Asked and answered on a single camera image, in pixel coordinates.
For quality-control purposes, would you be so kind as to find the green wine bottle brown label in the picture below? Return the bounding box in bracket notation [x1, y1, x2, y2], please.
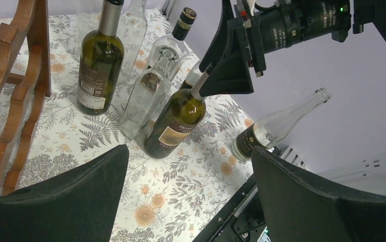
[144, 62, 217, 159]

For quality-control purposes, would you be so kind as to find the brown wooden wine rack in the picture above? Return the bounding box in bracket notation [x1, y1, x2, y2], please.
[0, 0, 52, 198]

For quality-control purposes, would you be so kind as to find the clear bottle dark label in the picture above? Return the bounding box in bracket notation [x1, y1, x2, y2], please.
[231, 88, 331, 161]

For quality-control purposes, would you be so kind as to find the clear tall bottle back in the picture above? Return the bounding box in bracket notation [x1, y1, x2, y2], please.
[75, 0, 102, 61]

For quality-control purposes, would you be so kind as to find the clear square glass bottle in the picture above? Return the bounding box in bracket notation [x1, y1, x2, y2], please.
[120, 46, 178, 140]

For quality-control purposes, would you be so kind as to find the clear bottle black cap rear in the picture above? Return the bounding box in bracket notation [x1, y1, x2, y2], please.
[144, 7, 197, 80]

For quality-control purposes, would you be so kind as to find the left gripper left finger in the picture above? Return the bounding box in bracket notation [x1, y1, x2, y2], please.
[0, 145, 130, 241]

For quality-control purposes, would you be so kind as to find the green wine bottle silver neck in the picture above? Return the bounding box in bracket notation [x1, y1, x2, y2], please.
[77, 1, 124, 115]

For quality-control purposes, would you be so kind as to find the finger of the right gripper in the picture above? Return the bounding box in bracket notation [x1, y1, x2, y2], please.
[199, 1, 254, 97]

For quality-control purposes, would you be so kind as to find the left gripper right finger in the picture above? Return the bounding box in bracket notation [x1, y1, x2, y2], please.
[251, 147, 386, 241]

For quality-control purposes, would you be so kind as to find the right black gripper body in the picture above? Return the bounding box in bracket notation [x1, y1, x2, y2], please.
[236, 1, 351, 78]

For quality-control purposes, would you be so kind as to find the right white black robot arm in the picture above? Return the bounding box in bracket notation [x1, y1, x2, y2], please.
[193, 1, 386, 97]

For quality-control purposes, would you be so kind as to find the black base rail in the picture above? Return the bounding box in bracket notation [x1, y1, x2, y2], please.
[193, 175, 271, 242]

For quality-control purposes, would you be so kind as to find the floral tablecloth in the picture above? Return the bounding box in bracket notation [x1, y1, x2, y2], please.
[0, 15, 253, 241]

